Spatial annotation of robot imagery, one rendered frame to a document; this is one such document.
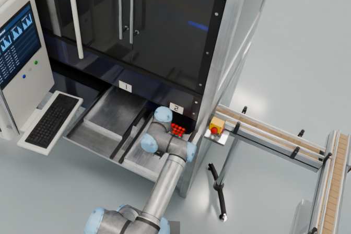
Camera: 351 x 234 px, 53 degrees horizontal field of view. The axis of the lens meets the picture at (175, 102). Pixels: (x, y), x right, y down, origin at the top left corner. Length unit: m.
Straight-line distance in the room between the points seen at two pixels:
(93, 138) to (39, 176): 1.04
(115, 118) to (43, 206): 1.05
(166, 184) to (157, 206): 0.09
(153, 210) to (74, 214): 1.57
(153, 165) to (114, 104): 0.49
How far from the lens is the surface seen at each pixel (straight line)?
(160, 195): 1.32
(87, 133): 2.09
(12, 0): 1.91
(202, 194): 2.91
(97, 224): 1.29
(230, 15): 1.51
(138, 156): 1.99
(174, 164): 1.36
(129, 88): 2.11
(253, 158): 3.19
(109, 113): 2.17
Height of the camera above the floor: 2.59
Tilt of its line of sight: 50 degrees down
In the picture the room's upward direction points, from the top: 9 degrees clockwise
